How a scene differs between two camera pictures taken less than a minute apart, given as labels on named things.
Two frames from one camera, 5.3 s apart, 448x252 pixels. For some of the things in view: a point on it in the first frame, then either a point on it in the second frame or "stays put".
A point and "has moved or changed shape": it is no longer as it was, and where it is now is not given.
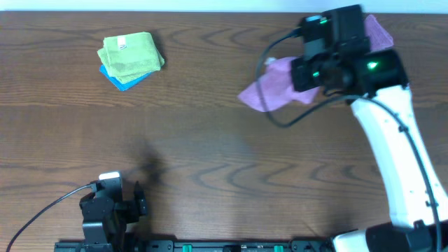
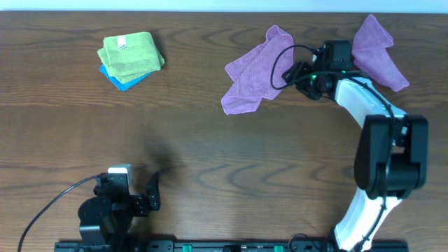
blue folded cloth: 119,85 stays put
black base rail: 194,245 stays put
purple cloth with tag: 277,87 has moved or changed shape
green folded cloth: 131,57 stays put
